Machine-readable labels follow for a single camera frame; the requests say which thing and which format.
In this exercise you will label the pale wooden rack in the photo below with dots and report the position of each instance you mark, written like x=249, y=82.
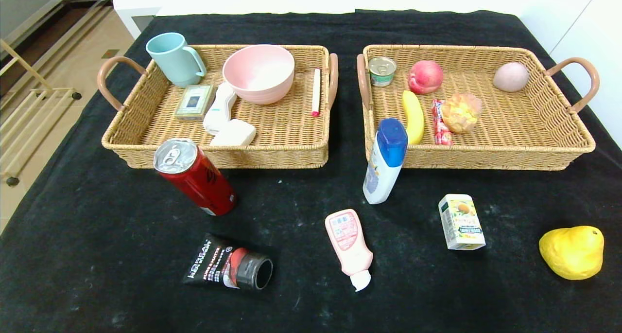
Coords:
x=53, y=89

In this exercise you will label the pale pink egg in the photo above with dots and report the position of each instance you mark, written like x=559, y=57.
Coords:
x=510, y=77

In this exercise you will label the grey metal shelf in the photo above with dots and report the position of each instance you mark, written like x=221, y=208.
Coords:
x=19, y=2

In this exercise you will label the white stick with red cap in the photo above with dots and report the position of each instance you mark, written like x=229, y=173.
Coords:
x=316, y=90

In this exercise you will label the small tin can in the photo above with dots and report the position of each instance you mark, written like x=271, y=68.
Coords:
x=382, y=73

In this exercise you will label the red apple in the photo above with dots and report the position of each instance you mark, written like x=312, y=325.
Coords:
x=426, y=77

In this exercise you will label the black cosmetic tube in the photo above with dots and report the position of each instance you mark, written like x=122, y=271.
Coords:
x=218, y=265

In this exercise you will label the light blue mug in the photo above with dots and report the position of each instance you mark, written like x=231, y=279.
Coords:
x=172, y=61

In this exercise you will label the yellow bread bun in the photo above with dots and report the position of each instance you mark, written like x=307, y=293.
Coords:
x=460, y=113

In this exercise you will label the white bottle with blue cap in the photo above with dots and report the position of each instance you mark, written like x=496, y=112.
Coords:
x=384, y=172

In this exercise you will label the white rectangular block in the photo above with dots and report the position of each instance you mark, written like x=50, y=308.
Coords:
x=235, y=133

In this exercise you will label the yellow pear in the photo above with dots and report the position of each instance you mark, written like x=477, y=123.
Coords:
x=573, y=253

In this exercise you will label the red candy wrapper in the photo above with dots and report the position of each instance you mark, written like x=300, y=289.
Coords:
x=441, y=129

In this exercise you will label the black table cloth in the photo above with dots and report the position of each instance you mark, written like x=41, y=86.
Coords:
x=413, y=294

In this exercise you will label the red soda can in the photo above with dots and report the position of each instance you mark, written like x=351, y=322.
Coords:
x=199, y=180

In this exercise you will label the small juice carton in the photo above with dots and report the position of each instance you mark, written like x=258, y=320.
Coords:
x=461, y=223

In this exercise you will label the pink squeeze bottle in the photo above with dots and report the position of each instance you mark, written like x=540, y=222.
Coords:
x=347, y=240

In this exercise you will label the pink bowl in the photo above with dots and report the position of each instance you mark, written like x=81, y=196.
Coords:
x=257, y=75

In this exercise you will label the woven wicker basket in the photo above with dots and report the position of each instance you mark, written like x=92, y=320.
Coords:
x=282, y=129
x=525, y=124

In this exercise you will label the yellow banana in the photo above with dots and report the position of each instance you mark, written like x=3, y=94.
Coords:
x=413, y=116

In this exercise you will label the small green card box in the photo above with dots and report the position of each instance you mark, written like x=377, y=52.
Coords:
x=193, y=102

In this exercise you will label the white plastic bottle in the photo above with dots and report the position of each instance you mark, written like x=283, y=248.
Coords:
x=218, y=112

